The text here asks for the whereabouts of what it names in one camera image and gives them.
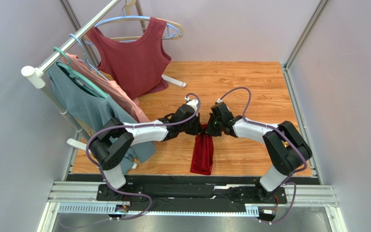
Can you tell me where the pink hanging shirt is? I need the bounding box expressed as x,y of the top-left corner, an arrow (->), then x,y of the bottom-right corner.
66,53 -> 150,123

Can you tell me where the maroon tank top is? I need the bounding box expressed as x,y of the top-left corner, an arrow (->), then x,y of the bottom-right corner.
86,28 -> 171,99

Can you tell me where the grey-blue hanging shirt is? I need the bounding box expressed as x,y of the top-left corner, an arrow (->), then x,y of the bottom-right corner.
46,62 -> 157,174

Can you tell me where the wooden clothes hanger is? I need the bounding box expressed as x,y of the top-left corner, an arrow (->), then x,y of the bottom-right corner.
122,0 -> 167,43

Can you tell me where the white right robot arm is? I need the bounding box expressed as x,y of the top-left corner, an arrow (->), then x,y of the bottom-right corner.
206,102 -> 313,197

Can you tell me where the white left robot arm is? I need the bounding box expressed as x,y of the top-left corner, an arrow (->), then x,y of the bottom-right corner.
86,98 -> 202,190

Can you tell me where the white clothes rack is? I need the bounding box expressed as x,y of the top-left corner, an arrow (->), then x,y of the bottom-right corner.
21,0 -> 187,171

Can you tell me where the light blue clothes hanger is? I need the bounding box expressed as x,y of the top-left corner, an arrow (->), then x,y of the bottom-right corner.
94,15 -> 185,43

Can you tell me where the blue wire clothes hanger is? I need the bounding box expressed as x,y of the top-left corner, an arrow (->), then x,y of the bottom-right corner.
69,33 -> 109,82

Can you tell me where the teal clothes hanger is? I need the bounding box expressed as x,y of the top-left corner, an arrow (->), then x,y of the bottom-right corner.
53,47 -> 108,98

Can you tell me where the red cloth napkin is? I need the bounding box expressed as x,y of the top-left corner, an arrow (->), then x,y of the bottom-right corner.
190,124 -> 214,175

